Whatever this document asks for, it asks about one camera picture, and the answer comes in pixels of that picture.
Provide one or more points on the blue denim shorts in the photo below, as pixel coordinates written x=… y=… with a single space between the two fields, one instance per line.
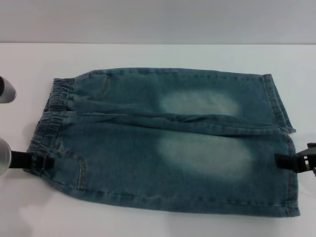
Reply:
x=160 y=128

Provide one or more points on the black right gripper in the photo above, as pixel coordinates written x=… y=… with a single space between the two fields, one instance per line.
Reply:
x=309 y=160

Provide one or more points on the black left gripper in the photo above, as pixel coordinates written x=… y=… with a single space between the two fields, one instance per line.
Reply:
x=22 y=161

